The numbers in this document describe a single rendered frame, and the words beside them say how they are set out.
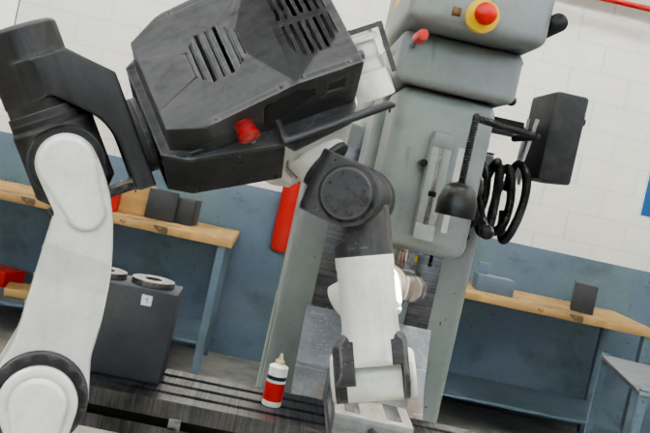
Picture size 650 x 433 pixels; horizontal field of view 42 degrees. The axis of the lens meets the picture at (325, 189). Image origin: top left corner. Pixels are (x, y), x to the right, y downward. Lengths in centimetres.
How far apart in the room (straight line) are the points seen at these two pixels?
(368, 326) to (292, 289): 89
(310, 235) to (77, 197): 97
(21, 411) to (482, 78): 100
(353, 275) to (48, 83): 52
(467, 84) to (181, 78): 65
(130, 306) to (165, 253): 427
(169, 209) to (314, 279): 340
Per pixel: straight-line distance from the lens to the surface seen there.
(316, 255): 213
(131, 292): 176
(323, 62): 119
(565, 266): 630
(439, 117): 168
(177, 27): 125
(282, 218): 581
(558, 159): 204
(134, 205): 554
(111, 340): 179
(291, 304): 214
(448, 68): 166
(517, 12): 160
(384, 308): 127
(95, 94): 128
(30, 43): 129
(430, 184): 164
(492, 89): 167
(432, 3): 157
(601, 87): 636
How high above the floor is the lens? 144
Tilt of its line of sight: 1 degrees down
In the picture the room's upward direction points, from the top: 12 degrees clockwise
